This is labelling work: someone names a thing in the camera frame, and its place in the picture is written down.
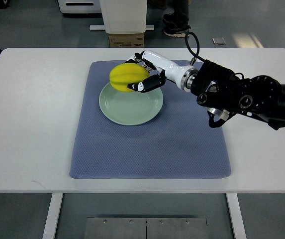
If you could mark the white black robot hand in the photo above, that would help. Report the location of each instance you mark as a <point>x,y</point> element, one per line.
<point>182,76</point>

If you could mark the yellow starfruit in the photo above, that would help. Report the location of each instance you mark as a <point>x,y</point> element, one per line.
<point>127,73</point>

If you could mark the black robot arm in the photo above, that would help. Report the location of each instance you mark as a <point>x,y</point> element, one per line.
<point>224,94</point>

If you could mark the light green plate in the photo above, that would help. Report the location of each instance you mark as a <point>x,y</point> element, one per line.
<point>130,108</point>

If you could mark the grey metal floor plate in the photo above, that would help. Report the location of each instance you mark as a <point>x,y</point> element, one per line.
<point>146,228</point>

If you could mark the cardboard box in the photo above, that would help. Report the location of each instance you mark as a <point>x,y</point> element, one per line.
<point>126,40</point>

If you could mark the black sneakers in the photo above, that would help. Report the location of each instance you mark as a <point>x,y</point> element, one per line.
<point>172,29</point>

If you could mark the small grey floor hatch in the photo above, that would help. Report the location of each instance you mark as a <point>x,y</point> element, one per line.
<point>218,41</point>

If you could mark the blue textured mat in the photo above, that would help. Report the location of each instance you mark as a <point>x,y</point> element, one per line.
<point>176,144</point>

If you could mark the white appliance with black slot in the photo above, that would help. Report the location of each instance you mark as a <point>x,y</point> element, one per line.
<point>79,6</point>

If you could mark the white right table leg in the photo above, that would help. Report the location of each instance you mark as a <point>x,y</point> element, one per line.
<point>235,216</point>

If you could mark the white table leg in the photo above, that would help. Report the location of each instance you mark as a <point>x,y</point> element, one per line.
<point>53,216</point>
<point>235,216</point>

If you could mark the white left table leg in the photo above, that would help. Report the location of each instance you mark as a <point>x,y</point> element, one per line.
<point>53,216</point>

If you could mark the white pedestal cabinet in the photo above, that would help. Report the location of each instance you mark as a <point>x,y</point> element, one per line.
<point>123,17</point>

